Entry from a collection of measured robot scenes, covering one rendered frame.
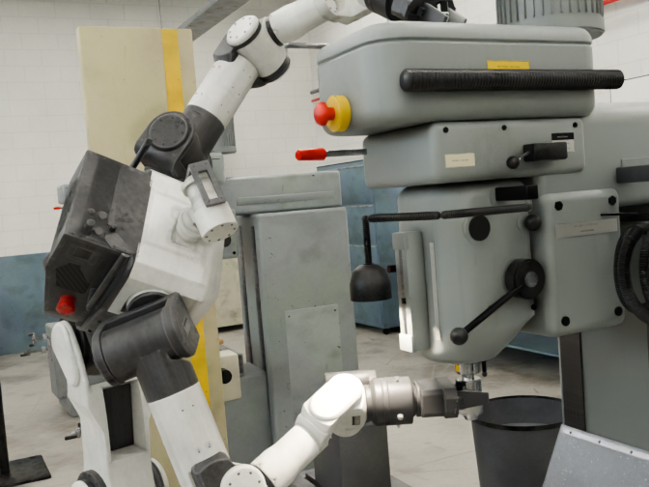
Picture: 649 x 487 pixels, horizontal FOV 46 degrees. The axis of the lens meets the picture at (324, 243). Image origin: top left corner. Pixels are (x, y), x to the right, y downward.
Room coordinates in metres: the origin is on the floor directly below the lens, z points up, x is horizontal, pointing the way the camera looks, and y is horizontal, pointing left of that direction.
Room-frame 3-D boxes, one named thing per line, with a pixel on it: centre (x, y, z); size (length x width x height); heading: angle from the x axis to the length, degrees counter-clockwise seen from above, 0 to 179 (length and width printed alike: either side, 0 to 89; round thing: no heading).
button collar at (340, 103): (1.30, -0.04, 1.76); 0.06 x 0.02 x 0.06; 26
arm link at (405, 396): (1.40, -0.15, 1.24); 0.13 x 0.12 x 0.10; 1
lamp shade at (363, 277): (1.32, -0.07, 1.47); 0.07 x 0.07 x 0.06
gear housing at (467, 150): (1.42, -0.28, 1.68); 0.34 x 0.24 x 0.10; 116
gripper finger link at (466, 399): (1.37, -0.24, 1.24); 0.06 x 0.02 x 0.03; 91
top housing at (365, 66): (1.41, -0.26, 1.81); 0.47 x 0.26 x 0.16; 116
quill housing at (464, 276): (1.40, -0.25, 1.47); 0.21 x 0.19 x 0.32; 26
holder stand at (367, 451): (1.82, -0.02, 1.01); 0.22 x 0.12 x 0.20; 18
